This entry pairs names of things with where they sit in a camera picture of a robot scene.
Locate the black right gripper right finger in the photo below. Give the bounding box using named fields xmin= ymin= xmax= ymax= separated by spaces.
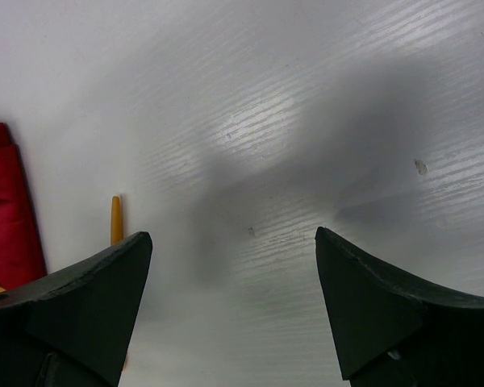
xmin=315 ymin=227 xmax=484 ymax=386

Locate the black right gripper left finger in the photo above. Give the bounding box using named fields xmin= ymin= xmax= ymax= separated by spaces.
xmin=0 ymin=232 xmax=152 ymax=386

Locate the red cloth napkin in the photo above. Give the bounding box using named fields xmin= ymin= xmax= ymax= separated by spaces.
xmin=0 ymin=123 xmax=47 ymax=290

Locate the orange plastic knife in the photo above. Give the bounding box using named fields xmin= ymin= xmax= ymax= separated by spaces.
xmin=110 ymin=195 xmax=128 ymax=372

